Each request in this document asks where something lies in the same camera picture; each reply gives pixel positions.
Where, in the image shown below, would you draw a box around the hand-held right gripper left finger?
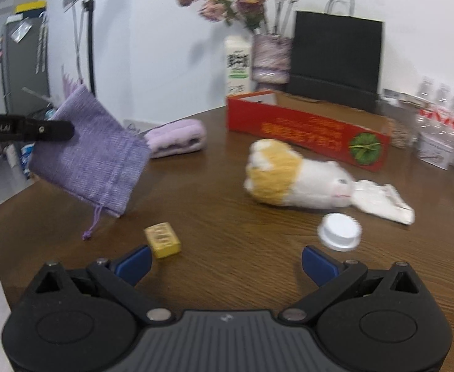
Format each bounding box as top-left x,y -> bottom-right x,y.
35,245 -> 175,324

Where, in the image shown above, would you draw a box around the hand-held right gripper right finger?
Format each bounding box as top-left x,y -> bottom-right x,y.
279,246 -> 421,323

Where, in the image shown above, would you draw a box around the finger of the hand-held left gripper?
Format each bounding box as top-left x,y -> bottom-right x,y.
24,118 -> 75,142

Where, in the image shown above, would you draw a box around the small gold block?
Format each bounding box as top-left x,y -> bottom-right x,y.
144,223 -> 182,258

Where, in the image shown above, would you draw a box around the purple woven drawstring pouch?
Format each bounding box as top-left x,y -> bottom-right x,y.
28,85 -> 150,241

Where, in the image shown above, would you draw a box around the yellow white alpaca plush toy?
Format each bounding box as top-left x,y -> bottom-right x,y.
244,139 -> 355,208

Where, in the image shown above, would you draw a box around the lilac towel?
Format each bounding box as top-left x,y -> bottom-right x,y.
146,119 -> 206,159

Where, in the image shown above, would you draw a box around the red cardboard box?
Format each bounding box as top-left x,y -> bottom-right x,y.
227,90 -> 392,173

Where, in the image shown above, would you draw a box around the white plastic jar lid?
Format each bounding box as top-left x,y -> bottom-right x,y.
318,213 -> 363,252

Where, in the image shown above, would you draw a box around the dark grey cabinet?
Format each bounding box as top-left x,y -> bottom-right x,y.
0,12 -> 52,113

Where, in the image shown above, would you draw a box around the white hanging strips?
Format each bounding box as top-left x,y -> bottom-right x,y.
35,11 -> 50,74

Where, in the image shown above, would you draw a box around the black studio light stand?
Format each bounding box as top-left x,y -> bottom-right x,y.
81,0 -> 99,97

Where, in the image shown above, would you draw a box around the yellow box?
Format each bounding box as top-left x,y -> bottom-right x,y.
16,1 -> 47,15

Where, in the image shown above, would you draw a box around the clear seed storage container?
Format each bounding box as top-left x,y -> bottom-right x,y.
378,99 -> 419,148

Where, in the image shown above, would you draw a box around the flat white cardboard packet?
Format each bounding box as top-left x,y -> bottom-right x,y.
380,89 -> 425,105

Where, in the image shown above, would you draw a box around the white milk carton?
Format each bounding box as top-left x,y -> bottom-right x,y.
225,36 -> 251,97

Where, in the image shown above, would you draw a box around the black paper shopping bag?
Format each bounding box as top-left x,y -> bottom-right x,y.
289,0 -> 386,113

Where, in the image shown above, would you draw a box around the purple textured vase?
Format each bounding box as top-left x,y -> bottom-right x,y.
252,35 -> 291,84

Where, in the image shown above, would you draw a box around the dried pink rose bouquet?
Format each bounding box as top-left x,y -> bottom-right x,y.
177,0 -> 303,33

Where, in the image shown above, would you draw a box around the purple feather wall decoration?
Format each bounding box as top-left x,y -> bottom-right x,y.
61,66 -> 84,94

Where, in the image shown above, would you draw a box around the white tin box with handle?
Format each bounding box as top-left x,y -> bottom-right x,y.
418,132 -> 454,170

